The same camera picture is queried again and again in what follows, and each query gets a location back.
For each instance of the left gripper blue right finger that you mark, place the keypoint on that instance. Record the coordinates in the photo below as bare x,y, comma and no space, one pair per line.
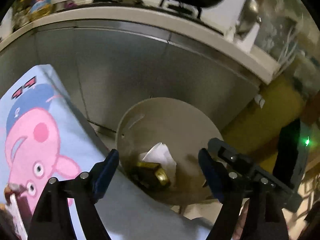
264,220

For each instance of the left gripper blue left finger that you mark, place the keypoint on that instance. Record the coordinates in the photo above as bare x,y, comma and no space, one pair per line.
52,219

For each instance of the white tissue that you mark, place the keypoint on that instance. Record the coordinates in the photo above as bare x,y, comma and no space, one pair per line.
160,153

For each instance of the beige round trash bin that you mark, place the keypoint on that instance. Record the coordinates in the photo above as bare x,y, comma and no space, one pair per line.
184,129

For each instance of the blue cartoon pig tablecloth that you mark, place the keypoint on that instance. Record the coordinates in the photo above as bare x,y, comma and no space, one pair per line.
43,136

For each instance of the gas stove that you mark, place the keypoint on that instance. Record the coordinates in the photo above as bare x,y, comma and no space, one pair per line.
151,14

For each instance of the grey cabinet fronts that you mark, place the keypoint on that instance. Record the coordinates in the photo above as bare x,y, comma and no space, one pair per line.
109,66

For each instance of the cooking oil bottle blue label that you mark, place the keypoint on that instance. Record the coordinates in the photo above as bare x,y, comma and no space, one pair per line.
39,9

